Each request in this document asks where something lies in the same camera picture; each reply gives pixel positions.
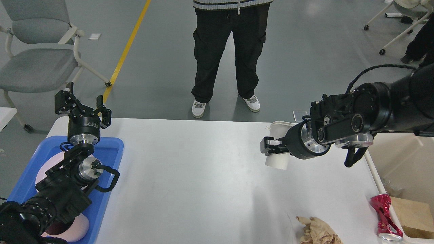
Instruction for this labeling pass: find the beige plastic bin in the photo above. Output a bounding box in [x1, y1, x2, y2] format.
[364, 133, 434, 244]

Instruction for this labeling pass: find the brown paper bag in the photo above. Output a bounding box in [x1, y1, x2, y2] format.
[391, 197, 434, 240]

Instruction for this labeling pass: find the white paper cup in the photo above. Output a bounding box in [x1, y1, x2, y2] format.
[265, 121, 296, 170]

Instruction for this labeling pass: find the clear floor plate left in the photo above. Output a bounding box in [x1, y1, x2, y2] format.
[293, 110, 309, 123]

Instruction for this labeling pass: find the pink plate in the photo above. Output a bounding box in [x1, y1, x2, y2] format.
[35, 151, 65, 185]

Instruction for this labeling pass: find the red crushed can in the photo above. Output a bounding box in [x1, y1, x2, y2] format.
[370, 194, 403, 243]

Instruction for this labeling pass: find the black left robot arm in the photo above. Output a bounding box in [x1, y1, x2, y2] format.
[1, 82, 120, 244]

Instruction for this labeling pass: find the crumpled brown paper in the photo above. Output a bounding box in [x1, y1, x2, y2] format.
[296, 216, 343, 244]

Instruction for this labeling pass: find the grey office chair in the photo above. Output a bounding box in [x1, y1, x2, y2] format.
[0, 0, 112, 133]

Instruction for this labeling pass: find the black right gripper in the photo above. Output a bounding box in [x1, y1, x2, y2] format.
[260, 121, 330, 160]

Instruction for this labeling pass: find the person in black trousers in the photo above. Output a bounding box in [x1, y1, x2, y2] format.
[191, 0, 274, 118]

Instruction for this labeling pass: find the blue plastic tray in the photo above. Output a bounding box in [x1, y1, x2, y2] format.
[7, 136, 124, 244]

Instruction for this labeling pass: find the pink mug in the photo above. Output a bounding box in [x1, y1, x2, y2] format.
[41, 214, 90, 242]

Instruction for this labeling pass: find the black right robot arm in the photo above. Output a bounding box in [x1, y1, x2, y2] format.
[261, 64, 434, 168]

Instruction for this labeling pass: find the white side table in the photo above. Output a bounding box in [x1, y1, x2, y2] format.
[0, 107, 17, 131]

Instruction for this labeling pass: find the white chair on right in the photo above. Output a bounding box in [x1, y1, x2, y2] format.
[363, 0, 434, 55]

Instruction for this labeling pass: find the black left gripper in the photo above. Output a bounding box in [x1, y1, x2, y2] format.
[55, 82, 112, 145]

